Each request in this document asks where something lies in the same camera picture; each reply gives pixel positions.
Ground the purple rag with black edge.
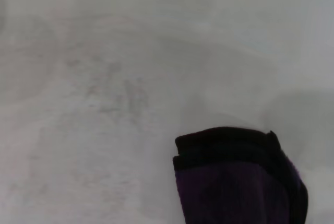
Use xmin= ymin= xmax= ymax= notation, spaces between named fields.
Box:
xmin=172 ymin=126 xmax=309 ymax=224

